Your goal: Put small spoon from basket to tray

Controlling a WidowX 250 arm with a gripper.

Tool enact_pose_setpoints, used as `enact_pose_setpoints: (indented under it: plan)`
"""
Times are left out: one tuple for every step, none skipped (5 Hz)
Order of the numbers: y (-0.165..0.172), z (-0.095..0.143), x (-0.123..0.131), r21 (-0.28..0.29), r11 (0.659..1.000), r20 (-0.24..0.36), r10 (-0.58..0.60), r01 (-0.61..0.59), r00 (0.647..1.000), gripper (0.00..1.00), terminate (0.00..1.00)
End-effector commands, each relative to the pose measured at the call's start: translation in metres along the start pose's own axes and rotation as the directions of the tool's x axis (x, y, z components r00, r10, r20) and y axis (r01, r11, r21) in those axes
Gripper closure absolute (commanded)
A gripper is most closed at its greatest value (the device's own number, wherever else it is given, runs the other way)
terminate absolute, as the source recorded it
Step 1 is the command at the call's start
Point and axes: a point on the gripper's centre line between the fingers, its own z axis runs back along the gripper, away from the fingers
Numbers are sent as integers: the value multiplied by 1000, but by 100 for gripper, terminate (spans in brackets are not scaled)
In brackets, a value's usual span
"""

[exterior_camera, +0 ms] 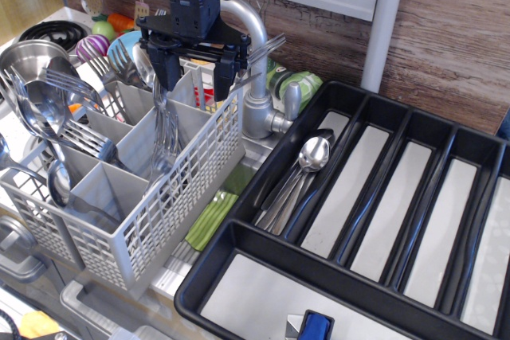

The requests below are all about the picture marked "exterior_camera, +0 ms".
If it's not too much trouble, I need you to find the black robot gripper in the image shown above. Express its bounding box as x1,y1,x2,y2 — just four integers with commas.
135,0,250,102

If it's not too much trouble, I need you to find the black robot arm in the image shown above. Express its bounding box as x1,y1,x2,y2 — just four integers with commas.
136,0,251,101

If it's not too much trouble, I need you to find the grey plastic cutlery basket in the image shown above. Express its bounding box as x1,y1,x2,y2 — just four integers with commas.
1,88,245,298

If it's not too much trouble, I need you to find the steel spoon in tray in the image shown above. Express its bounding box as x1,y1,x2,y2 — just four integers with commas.
255,128,335,235

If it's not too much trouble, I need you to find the large steel spoon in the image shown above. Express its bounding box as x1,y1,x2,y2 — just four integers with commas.
8,70,65,162

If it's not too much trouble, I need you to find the steel spoon front left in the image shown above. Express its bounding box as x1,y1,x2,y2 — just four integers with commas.
47,159,120,225

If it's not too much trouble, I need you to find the steel spoon far left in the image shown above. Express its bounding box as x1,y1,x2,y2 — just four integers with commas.
1,135,46,184

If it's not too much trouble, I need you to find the black cutlery tray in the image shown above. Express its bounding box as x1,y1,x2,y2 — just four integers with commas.
175,81,509,339

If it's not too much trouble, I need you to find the steel fork back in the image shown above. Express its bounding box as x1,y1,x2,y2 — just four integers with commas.
88,42,146,89

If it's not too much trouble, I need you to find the blue plastic bowl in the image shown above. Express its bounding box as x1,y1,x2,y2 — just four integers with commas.
107,30,141,68

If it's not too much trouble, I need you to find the green toy can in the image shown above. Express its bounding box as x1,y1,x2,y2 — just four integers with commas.
266,58,323,111

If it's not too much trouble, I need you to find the steel fork by faucet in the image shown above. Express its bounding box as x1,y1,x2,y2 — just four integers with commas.
230,33,286,92

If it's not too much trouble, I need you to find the grey toy faucet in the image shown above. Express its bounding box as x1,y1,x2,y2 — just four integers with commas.
221,0,301,139

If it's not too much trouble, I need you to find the orange toy carrot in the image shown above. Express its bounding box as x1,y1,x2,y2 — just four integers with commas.
107,13,135,33

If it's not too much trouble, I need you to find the green toy apple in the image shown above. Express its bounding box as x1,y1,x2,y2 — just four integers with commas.
92,21,117,41

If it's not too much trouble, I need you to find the purple toy onion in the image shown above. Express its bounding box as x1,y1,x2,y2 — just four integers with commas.
75,34,110,63

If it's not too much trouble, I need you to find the steel fork lower left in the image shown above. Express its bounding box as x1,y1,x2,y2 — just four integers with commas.
61,119,131,172

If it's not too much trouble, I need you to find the black stove burner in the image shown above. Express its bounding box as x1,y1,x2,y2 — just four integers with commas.
18,21,88,53

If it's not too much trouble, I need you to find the steel pot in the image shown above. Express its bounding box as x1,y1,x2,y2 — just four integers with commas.
1,39,69,93

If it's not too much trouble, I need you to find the grey metal pole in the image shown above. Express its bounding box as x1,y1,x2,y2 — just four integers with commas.
360,0,400,93

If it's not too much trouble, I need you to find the blue object bottom edge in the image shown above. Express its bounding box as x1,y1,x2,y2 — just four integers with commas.
284,310,335,340

